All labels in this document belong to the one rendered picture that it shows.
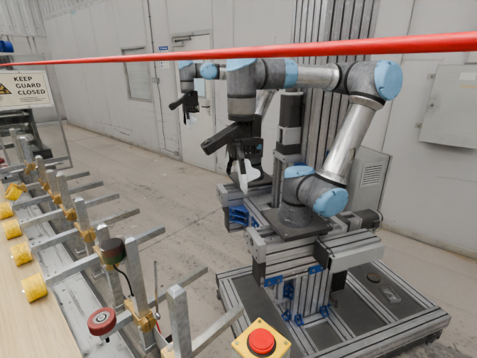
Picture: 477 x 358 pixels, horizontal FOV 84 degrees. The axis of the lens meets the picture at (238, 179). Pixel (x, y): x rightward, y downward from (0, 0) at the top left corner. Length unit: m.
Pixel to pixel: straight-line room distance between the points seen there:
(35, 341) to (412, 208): 3.01
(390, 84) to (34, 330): 1.31
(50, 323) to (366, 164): 1.37
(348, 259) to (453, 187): 2.03
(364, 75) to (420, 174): 2.17
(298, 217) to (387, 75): 0.57
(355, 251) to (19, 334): 1.17
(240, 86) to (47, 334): 0.90
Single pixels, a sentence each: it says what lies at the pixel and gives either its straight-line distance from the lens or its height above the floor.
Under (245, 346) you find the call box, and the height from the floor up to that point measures 1.22.
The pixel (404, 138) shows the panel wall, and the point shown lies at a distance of 3.00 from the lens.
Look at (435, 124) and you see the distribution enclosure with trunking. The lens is 2.72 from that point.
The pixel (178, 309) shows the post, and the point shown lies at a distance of 0.71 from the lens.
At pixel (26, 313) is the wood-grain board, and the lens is 1.18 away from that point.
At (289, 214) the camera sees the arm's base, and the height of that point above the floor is 1.09.
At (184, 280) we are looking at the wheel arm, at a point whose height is 0.86.
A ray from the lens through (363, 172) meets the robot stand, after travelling 1.41.
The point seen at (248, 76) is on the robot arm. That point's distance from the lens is 0.68.
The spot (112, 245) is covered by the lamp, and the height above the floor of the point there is 1.17.
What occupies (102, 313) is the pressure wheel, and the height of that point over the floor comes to 0.90.
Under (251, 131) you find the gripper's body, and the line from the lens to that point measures 0.72.
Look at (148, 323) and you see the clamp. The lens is 1.03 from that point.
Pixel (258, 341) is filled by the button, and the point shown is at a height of 1.23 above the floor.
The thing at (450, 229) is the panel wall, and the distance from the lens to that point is 3.24.
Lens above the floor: 1.63
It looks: 23 degrees down
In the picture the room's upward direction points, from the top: straight up
